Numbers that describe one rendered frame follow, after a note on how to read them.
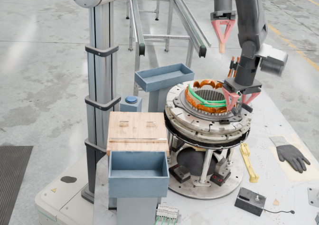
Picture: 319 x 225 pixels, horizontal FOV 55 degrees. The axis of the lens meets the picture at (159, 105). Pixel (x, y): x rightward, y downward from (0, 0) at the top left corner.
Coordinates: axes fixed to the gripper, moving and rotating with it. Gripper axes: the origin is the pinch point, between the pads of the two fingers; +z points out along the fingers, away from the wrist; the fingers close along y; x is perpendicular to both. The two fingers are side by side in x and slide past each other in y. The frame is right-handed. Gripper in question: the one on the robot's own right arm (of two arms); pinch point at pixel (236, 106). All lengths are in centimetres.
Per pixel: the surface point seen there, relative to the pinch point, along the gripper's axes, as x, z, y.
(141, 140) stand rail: 4.6, 9.7, -30.6
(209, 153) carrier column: 1.0, 19.6, -5.6
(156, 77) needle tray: 47.3, 14.1, -5.4
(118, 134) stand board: 10.6, 10.7, -36.0
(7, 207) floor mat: 85, 116, -81
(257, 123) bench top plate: 28, 38, 46
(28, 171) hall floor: 114, 117, -66
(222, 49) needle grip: 13.0, -14.0, 0.0
